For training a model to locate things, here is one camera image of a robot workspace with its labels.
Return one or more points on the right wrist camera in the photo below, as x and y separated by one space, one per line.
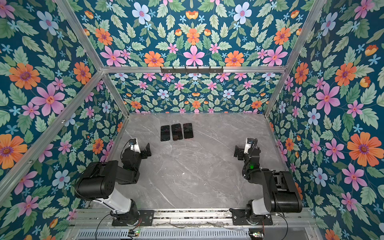
250 142

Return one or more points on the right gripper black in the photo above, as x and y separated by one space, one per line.
241 151

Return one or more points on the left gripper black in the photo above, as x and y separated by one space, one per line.
146 153

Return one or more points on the metal hook rail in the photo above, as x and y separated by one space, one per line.
192 70

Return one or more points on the black smartphone face up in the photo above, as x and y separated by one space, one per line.
177 132

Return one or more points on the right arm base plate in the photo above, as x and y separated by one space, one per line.
246 217

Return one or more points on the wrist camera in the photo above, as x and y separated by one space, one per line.
250 142
134 146

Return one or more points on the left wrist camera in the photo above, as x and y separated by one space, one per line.
134 146

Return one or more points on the blue edged smartphone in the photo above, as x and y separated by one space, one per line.
188 131

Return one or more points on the aluminium frame post left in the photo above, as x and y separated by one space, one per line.
13 177

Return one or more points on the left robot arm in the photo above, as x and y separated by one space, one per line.
98 182

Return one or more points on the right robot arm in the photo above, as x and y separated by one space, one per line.
280 194

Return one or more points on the white vented cable duct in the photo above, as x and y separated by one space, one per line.
163 234

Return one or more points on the aluminium front rail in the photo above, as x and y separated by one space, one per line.
194 218

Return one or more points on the purple edged smartphone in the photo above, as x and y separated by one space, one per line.
165 133

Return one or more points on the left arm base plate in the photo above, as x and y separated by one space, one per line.
132 219

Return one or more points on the aluminium frame post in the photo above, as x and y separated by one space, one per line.
13 177
312 17

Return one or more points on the aluminium frame post right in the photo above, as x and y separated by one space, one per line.
312 17

